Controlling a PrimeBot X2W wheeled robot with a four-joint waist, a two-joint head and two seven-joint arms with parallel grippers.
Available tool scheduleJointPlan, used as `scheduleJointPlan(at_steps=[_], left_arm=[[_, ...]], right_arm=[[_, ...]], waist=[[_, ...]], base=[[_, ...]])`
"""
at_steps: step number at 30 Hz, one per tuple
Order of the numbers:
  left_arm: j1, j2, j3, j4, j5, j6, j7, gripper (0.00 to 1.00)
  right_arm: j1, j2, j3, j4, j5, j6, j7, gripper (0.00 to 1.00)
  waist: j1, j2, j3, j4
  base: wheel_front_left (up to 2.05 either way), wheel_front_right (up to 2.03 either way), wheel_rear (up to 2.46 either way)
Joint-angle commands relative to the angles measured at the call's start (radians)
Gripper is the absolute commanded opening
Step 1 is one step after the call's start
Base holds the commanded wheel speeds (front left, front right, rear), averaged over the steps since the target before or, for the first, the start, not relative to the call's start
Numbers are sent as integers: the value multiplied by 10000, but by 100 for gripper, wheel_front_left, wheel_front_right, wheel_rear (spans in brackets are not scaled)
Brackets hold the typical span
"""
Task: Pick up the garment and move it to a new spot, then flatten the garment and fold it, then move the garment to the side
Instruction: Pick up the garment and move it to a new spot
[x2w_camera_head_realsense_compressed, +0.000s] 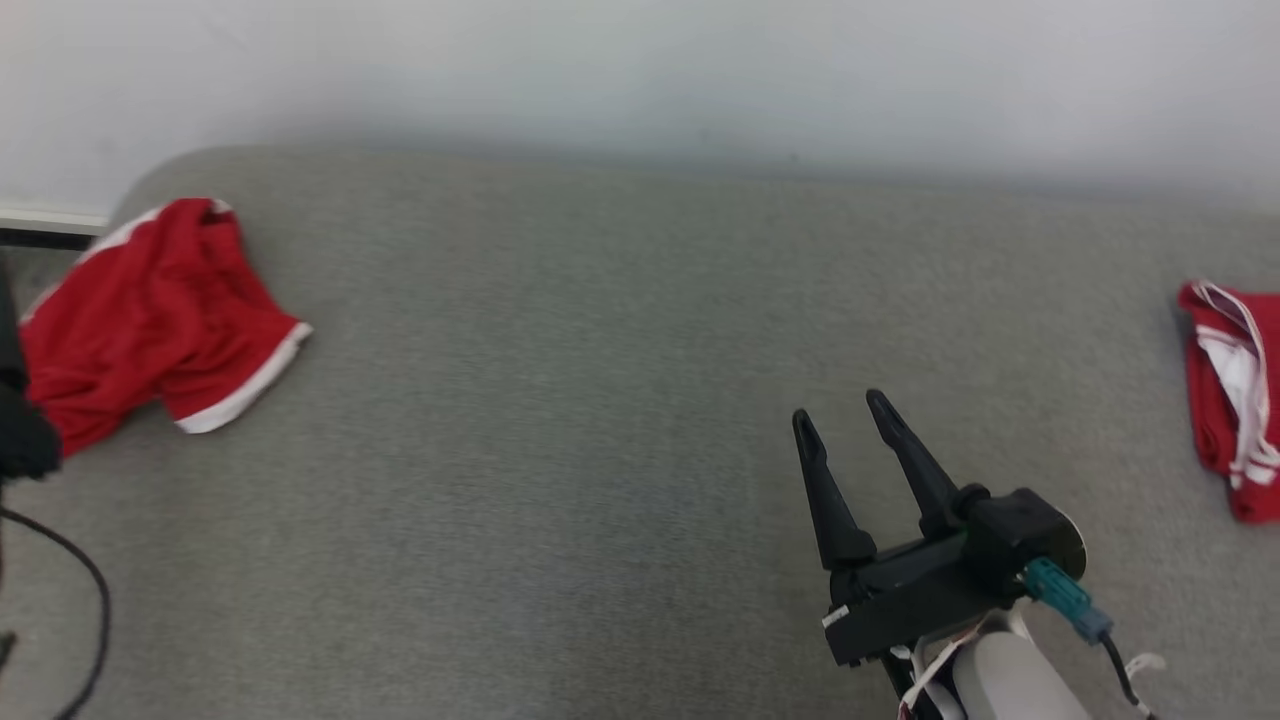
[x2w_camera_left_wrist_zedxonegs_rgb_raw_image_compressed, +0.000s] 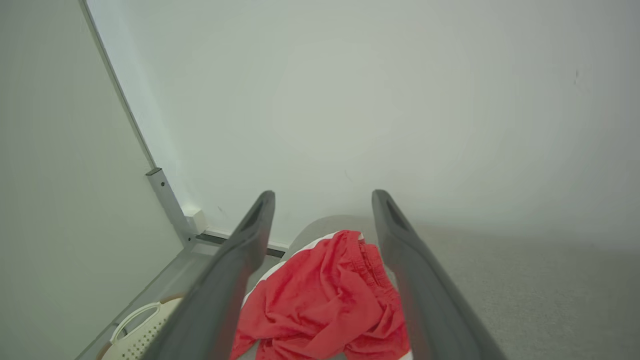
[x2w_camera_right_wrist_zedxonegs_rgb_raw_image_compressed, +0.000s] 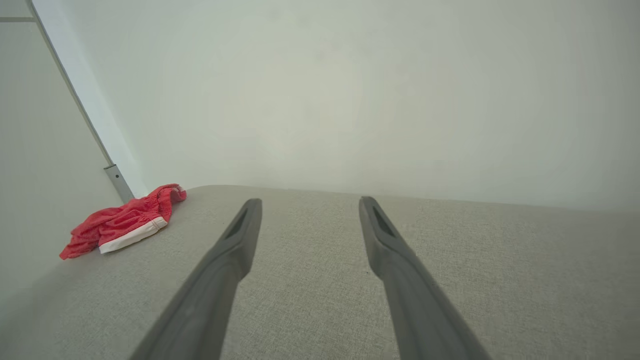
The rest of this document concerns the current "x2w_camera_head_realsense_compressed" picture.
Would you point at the red basketball jersey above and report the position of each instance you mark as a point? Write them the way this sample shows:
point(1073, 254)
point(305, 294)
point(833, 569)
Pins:
point(1215, 420)

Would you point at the white and black baseboard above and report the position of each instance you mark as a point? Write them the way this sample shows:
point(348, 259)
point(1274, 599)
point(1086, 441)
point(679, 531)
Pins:
point(45, 228)

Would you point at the red shorts with white stripe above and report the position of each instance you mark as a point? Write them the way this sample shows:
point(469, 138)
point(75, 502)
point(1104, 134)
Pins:
point(140, 320)

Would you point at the grey fabric sofa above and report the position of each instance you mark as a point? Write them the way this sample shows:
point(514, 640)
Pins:
point(550, 400)

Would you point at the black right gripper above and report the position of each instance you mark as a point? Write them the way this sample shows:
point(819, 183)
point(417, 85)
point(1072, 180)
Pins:
point(910, 600)

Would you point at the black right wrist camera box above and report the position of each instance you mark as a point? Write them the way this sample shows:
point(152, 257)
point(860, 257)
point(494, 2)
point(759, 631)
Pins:
point(1020, 530)

